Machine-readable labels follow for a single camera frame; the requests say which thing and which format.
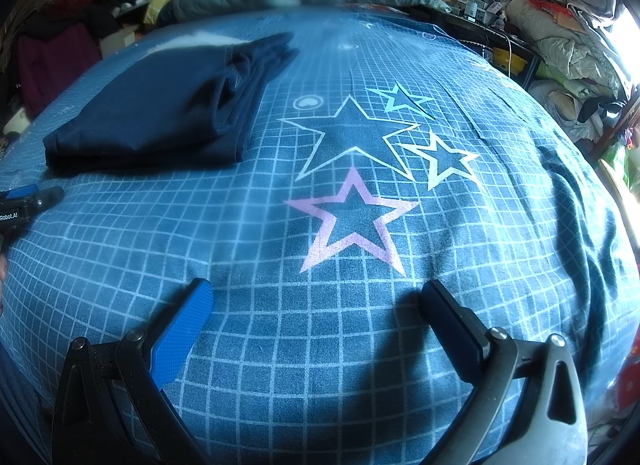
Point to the white box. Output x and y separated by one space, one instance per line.
117 41

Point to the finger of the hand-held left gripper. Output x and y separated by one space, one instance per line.
47 197
20 192

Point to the blue grid star bedsheet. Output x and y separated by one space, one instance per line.
250 225

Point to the navy blue pants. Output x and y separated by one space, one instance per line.
150 110

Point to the dark cluttered desk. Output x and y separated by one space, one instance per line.
460 27

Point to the magenta cloth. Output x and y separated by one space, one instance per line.
55 70

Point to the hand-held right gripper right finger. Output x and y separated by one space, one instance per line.
452 330

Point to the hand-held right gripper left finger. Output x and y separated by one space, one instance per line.
182 325

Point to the yellow box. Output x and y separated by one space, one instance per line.
510 61

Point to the light grey garment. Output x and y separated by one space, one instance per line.
200 39

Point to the pile of folded bedding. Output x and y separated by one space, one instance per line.
565 45

